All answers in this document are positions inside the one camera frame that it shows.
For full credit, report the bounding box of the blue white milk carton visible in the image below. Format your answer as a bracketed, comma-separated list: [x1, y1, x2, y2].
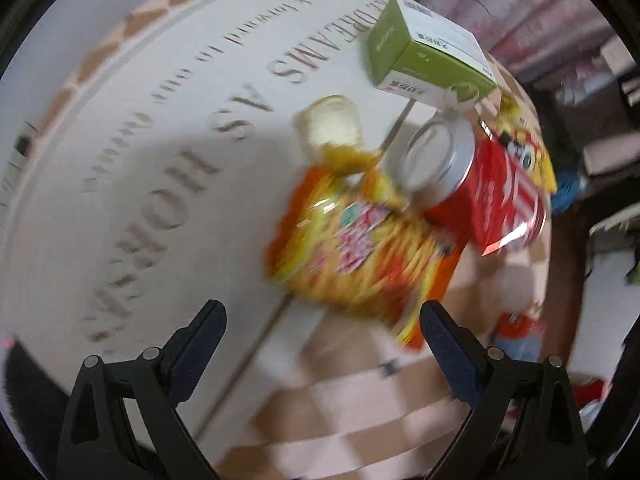
[492, 313, 547, 362]

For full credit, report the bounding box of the crushed red soda can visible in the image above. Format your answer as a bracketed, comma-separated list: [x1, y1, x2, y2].
[394, 110, 547, 256]

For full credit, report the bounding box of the orange noodle snack bag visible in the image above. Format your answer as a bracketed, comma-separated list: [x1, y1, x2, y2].
[264, 166, 464, 350]

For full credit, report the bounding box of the yellow panda snack wrapper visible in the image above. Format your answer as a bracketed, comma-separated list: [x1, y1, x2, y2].
[492, 93, 558, 194]

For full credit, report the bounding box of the blue black clothes pile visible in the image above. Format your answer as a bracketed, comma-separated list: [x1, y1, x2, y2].
[551, 168, 580, 216]

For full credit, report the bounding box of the checkered printed tablecloth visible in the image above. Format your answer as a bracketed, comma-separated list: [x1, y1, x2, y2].
[0, 0, 557, 480]

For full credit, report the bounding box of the clear jelly cup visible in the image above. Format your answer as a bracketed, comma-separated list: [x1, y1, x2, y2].
[295, 96, 382, 177]

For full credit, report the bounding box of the green white medicine box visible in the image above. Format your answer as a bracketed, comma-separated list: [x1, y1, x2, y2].
[367, 0, 497, 112]

